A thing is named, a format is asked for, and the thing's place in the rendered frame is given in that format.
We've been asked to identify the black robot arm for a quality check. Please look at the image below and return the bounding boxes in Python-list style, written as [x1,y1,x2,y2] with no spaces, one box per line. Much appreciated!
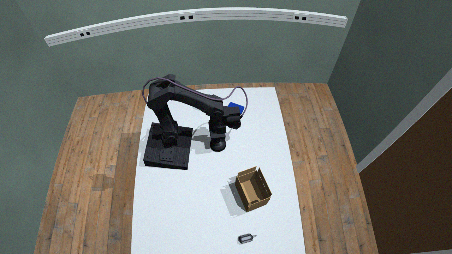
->
[147,74,241,162]

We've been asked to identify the brown cardboard box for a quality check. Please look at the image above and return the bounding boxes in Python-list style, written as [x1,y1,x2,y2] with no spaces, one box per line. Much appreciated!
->
[235,166,272,212]

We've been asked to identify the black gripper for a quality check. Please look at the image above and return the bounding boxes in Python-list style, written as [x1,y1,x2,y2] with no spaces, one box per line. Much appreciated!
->
[208,120,226,140]

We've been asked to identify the blue and grey ink pad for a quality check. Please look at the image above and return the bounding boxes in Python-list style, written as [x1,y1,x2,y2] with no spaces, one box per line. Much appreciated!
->
[228,102,244,115]

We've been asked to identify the black screwdriver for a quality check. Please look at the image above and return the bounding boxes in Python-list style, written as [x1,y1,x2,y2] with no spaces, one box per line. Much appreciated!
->
[239,234,257,244]

